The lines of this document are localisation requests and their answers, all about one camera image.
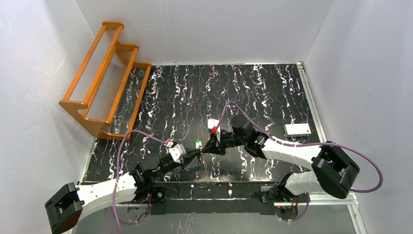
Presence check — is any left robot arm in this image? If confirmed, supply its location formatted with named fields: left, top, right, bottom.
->
left=45, top=148, right=202, bottom=234

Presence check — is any orange wooden rack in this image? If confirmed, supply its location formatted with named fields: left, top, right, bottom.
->
left=59, top=21, right=152, bottom=139

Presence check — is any green key tag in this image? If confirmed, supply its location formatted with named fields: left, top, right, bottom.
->
left=195, top=140, right=202, bottom=149

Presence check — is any white box red label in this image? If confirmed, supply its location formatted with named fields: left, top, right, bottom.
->
left=284, top=123, right=312, bottom=137

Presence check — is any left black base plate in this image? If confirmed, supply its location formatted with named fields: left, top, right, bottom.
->
left=136, top=186, right=166, bottom=204

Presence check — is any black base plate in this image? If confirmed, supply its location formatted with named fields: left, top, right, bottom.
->
left=258, top=184, right=309, bottom=205
left=136, top=186, right=166, bottom=204

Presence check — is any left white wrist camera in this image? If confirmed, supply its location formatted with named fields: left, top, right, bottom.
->
left=166, top=140, right=187, bottom=163

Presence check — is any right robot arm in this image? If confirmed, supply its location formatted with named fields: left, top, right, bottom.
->
left=203, top=115, right=360, bottom=200

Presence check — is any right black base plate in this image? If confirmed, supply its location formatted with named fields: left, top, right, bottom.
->
left=258, top=184, right=309, bottom=205

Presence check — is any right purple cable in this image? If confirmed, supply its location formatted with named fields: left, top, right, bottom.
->
left=214, top=101, right=384, bottom=223

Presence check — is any aluminium frame rail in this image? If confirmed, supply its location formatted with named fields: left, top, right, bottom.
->
left=61, top=63, right=367, bottom=234

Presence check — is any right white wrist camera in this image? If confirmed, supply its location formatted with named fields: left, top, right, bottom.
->
left=207, top=119, right=221, bottom=142

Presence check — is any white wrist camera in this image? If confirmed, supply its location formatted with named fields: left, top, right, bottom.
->
left=166, top=140, right=187, bottom=163
left=207, top=119, right=221, bottom=142

